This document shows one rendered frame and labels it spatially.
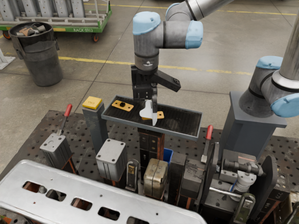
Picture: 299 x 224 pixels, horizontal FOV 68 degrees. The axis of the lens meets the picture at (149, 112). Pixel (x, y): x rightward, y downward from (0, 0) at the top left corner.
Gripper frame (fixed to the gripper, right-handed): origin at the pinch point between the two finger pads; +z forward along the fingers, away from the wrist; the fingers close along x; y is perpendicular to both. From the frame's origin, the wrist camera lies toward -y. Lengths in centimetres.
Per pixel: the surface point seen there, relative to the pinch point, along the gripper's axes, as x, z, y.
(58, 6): -376, 67, 122
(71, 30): -330, 94, 98
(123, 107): -6.0, 1.6, 11.2
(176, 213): 30.6, 17.9, -4.0
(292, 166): 0, 48, -77
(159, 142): 4.5, 12.3, -2.1
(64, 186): 16.4, 17.7, 34.4
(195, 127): 8.1, 2.0, -14.5
